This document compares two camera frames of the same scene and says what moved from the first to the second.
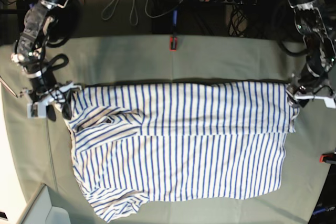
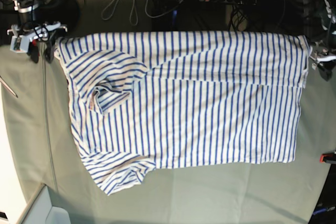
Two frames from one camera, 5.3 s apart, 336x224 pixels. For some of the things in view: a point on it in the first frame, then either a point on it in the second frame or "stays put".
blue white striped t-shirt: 134,143 stays put
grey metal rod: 2,80 stays put
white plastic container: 41,211 stays put
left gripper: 38,105 -> 28,39
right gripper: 300,95 -> 323,61
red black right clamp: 327,158 stays put
